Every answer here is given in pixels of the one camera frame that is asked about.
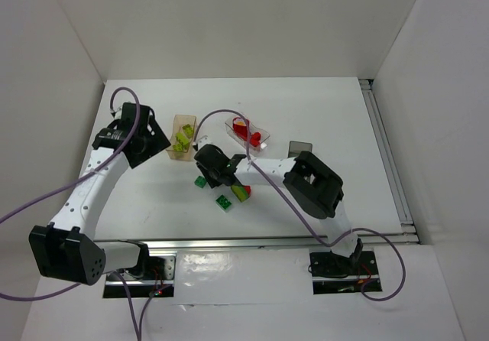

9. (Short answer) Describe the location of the lime 2x4 lego brick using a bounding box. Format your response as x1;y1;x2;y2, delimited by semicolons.
173;132;190;152

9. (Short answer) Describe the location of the lime 2x2 lego brick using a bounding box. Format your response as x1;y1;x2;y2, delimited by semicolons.
182;124;194;138

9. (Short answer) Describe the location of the lime red striped arch lego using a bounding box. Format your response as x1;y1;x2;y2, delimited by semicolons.
230;185;251;203

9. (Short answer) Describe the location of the red 2x4 lego brick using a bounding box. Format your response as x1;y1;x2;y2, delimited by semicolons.
250;132;262;150

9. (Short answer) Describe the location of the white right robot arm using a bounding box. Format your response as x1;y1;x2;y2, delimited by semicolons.
193;142;363;268

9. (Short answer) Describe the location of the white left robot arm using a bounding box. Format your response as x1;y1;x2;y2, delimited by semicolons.
28;102;170;285

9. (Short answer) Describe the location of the dark green 2x2 lego brick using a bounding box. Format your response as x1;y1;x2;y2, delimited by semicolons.
194;176;207;188

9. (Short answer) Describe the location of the tan translucent plastic container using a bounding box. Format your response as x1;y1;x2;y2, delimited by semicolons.
167;115;197;161

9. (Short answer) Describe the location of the dark green printed lego brick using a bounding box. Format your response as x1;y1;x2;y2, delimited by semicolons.
215;195;232;211

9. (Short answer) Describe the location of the clear plastic container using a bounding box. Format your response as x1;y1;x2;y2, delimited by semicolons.
225;116;270;155

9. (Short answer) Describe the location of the grey translucent plastic container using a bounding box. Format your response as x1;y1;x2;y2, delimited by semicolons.
287;141;313;158

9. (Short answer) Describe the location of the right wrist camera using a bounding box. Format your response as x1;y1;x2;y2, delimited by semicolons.
193;135;212;151

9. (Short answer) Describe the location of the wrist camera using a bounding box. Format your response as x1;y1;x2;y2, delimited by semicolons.
193;135;212;151
110;106;123;120

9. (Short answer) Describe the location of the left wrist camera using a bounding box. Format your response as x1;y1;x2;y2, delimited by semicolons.
110;106;123;120

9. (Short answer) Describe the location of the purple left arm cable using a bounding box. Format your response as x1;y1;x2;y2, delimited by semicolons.
0;87;161;341

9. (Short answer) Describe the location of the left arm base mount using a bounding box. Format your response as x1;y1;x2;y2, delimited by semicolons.
102;254;176;299

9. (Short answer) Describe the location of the aluminium mounting rail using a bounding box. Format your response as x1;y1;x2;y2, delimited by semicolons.
140;237;329;255

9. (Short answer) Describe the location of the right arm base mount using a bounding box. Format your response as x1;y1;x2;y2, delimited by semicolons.
307;250;382;295

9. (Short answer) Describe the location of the aluminium side rail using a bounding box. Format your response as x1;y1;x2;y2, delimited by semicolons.
358;79;419;243

